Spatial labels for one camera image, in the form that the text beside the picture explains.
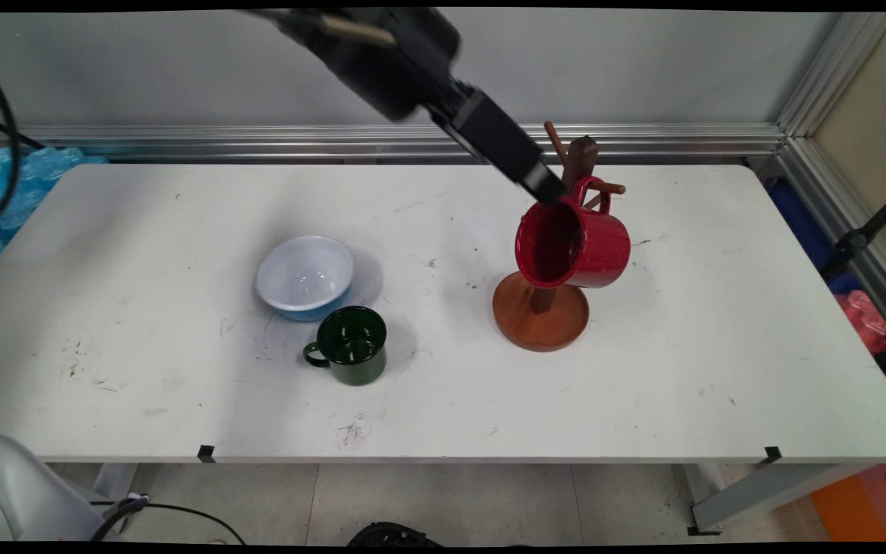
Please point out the grey metal table leg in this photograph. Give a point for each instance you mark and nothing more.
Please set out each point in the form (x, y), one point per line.
(114, 478)
(751, 492)

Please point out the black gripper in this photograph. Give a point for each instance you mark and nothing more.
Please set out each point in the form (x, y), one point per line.
(381, 61)

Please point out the blue plastic crate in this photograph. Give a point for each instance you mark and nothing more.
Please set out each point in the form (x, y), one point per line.
(804, 223)

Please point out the black tripod stand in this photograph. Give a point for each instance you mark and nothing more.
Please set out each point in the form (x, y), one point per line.
(866, 227)

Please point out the horizontal aluminium frame rail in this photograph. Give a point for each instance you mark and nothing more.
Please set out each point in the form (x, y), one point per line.
(258, 142)

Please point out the black object on floor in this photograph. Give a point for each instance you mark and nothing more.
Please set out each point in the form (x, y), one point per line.
(393, 535)

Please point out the red plastic bag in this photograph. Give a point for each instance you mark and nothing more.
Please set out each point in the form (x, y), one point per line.
(866, 319)

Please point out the orange box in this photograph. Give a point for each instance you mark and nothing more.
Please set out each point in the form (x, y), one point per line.
(858, 504)

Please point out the brown wooden mug tree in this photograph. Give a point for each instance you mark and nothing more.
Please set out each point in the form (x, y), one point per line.
(543, 327)

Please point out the small black table clip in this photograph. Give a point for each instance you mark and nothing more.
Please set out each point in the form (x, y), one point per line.
(772, 454)
(205, 454)

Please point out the grey rounded plastic housing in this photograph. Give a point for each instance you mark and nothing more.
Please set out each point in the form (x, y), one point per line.
(20, 492)

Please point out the dark green enamel mug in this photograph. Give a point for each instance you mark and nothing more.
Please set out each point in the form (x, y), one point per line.
(354, 346)

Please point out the white and blue bowl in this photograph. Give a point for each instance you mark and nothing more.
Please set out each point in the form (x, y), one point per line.
(304, 273)

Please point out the red enamel mug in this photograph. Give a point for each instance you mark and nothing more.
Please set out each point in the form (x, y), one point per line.
(593, 246)

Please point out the slanted aluminium frame post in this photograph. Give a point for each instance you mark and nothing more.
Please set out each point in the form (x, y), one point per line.
(835, 115)

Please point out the blue bubble wrap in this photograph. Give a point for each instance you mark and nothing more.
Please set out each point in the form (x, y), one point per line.
(12, 192)

